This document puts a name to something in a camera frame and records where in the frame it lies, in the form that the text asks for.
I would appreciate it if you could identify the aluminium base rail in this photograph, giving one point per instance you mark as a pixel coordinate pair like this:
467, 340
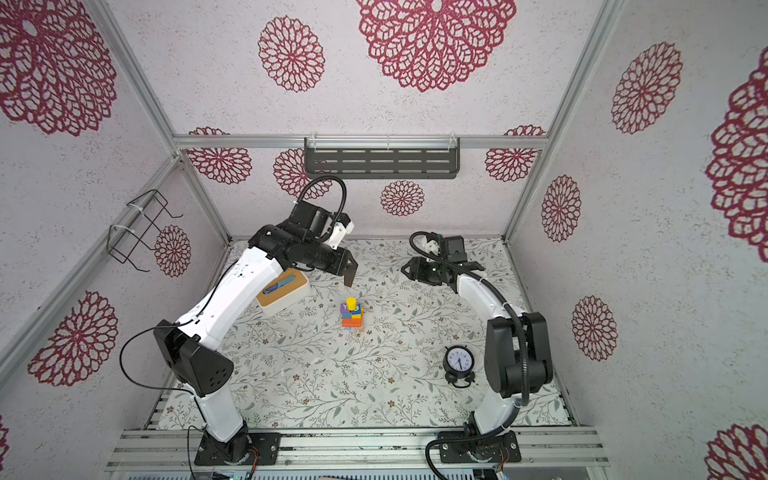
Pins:
368, 448

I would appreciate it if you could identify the grey wall shelf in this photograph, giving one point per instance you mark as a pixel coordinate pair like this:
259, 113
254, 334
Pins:
382, 160

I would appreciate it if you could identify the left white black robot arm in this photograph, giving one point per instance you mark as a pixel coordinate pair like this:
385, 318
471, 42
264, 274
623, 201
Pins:
190, 347

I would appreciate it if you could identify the black wire wall rack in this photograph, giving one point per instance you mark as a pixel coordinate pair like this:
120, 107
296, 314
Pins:
124, 239

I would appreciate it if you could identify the black alarm clock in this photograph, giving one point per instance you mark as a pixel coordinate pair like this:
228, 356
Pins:
458, 363

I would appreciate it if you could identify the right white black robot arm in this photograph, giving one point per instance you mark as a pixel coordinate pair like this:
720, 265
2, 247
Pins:
517, 359

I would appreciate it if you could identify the red wooden block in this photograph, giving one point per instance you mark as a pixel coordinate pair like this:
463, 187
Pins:
352, 323

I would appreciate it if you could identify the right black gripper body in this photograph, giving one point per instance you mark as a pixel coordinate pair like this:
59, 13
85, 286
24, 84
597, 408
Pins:
429, 272

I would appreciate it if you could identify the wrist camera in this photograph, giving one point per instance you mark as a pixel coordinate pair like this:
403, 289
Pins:
342, 227
428, 244

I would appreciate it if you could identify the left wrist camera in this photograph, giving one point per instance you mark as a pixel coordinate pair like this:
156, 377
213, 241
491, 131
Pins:
342, 227

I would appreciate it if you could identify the white wooden-lid tissue box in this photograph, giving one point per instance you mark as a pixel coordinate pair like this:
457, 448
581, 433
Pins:
287, 289

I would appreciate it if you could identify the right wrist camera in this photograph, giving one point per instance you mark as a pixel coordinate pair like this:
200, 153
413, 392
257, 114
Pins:
428, 244

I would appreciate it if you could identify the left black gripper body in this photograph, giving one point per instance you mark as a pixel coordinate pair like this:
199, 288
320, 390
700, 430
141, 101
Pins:
323, 257

